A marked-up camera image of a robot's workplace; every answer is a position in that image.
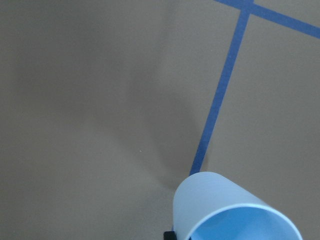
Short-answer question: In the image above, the blue cup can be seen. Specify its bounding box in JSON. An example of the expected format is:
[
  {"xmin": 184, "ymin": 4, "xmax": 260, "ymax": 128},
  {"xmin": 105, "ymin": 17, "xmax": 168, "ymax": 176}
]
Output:
[{"xmin": 173, "ymin": 171, "xmax": 302, "ymax": 240}]

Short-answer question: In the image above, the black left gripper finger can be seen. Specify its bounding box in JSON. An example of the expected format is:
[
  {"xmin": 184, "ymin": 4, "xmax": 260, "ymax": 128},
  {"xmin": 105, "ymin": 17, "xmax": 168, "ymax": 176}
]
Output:
[{"xmin": 163, "ymin": 231, "xmax": 177, "ymax": 240}]

